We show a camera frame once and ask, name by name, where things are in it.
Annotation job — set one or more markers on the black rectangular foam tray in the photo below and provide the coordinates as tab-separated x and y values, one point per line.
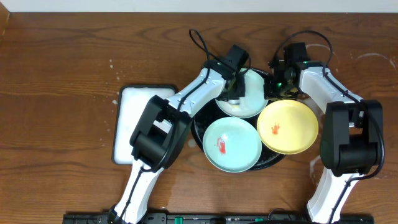
132	101

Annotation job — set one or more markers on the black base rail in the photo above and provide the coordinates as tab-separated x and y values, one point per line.
163	218

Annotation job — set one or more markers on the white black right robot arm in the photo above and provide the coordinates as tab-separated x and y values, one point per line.
351	147

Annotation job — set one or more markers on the yellow plate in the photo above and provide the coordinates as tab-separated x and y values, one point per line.
287	127

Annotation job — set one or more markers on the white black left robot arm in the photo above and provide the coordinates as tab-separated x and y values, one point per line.
150	133

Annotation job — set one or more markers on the yellow blue sponge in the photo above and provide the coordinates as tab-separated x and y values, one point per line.
234	101

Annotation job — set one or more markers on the pale green plate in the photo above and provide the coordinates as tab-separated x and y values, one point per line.
232	144
253	102

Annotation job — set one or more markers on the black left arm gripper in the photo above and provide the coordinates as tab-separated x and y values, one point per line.
236	92

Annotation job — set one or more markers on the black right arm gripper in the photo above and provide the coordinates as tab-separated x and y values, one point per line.
269	93

